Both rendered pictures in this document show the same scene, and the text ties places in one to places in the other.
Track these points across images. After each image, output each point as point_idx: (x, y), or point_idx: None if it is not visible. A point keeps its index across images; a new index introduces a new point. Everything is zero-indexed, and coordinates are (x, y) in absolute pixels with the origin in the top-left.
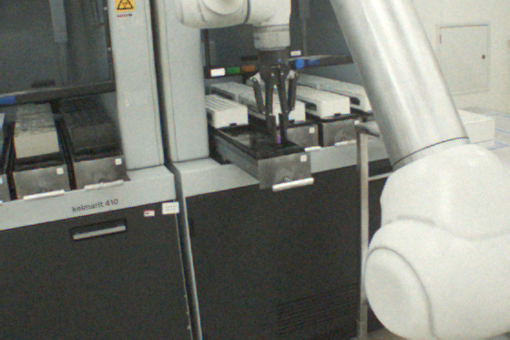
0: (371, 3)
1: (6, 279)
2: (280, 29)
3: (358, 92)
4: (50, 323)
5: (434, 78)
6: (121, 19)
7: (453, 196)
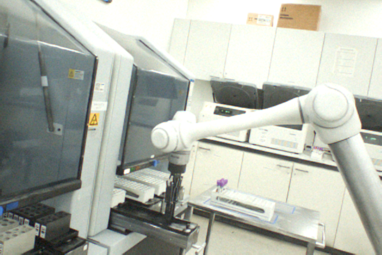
0: (381, 189)
1: None
2: (190, 153)
3: (162, 176)
4: None
5: None
6: (89, 132)
7: None
